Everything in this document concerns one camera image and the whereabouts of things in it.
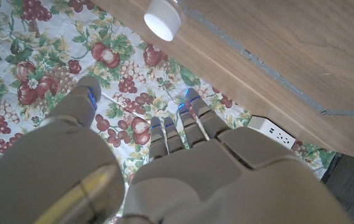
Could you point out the grey tape outline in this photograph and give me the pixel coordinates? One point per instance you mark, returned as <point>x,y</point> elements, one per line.
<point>257,61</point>

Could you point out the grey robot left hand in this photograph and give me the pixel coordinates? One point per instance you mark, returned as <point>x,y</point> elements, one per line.
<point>195,180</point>

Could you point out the clear medicine bottle white cap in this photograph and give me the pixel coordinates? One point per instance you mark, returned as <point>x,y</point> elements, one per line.
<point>161,21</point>

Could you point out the white power strip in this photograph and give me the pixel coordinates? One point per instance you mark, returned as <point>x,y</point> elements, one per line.
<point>271,130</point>

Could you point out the floral fruit print backdrop cloth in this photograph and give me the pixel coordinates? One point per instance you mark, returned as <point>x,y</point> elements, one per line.
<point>40,46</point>

